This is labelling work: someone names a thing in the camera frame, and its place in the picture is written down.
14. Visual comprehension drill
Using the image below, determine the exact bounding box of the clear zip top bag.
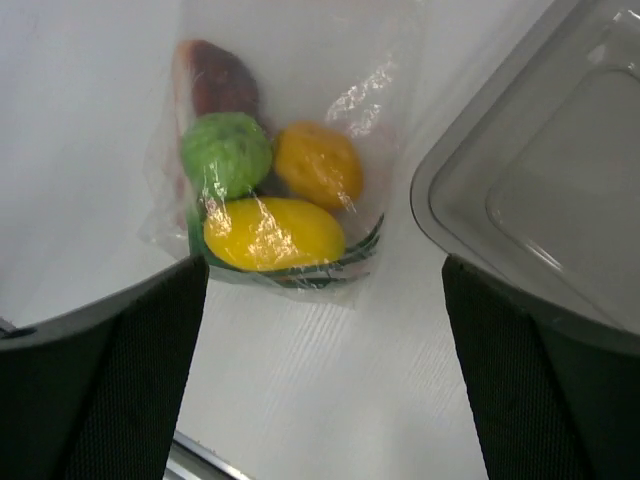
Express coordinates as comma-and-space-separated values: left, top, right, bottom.
141, 1, 425, 305

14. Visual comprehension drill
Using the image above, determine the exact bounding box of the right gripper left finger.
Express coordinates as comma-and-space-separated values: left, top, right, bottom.
1, 256, 209, 479

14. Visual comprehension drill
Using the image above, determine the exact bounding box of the yellow lemon toy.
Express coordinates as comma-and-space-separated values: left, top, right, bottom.
274, 121, 364, 210

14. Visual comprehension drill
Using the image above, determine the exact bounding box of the clear plastic tray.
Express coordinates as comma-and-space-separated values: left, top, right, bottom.
410, 1, 639, 332

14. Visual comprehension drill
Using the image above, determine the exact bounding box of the green onion toy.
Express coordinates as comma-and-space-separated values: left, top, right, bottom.
186, 207, 385, 290

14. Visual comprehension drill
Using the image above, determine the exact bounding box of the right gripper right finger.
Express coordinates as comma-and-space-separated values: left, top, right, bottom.
441, 256, 639, 479

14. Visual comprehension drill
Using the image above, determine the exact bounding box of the green guava toy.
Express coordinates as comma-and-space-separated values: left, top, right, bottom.
180, 112, 273, 201

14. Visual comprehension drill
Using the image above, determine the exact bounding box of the aluminium mounting rail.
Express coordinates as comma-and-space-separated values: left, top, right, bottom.
164, 431, 251, 480

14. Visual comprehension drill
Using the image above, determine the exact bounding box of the yellow mango toy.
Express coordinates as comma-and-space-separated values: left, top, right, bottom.
203, 197, 346, 272

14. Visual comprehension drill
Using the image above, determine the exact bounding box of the red meat slice toy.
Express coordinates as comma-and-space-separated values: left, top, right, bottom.
172, 40, 266, 202

